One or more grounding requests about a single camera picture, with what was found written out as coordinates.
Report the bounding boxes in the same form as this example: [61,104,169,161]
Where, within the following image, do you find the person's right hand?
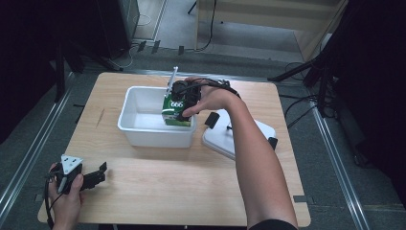
[182,76,239,119]

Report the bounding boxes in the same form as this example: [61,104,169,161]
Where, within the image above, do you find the green and white carton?
[160,91,193,128]

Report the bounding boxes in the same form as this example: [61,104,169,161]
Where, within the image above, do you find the person's left hand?
[47,162,85,230]

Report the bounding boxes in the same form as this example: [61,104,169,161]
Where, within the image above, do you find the black cabinet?
[95,0,142,60]

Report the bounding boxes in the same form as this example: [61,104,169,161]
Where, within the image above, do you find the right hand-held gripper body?
[164,65,202,111]

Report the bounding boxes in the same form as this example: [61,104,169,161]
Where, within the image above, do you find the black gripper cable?
[43,171,66,230]
[178,77,242,100]

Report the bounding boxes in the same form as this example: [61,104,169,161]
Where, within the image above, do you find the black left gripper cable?
[43,171,66,230]

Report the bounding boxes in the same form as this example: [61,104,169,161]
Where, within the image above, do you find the black hanging floor cable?
[192,0,218,53]

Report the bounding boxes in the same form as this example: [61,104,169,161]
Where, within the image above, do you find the metal floor rail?
[0,71,77,219]
[309,101,372,230]

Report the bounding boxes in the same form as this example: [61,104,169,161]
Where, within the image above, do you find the light wooden shelf unit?
[193,0,350,62]

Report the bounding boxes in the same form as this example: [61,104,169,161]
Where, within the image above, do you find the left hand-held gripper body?
[55,153,85,196]

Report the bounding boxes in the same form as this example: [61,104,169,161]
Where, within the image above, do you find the black stand with legs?
[52,37,124,104]

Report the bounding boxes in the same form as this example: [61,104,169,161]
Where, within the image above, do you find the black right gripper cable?
[178,77,242,100]

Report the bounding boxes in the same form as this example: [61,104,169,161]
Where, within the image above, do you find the black sleeve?
[248,218,299,230]

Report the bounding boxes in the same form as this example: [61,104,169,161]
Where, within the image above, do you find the white lid with black handle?
[201,108,279,161]

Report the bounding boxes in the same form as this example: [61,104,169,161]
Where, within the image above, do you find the bundle of black floor cables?
[278,60,336,130]

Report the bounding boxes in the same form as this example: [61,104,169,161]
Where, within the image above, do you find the white floor cable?
[118,12,152,71]

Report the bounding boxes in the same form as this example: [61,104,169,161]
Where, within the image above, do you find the black tripod stand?
[267,52,340,113]

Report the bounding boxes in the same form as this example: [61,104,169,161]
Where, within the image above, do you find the white plastic storage box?
[117,84,197,150]

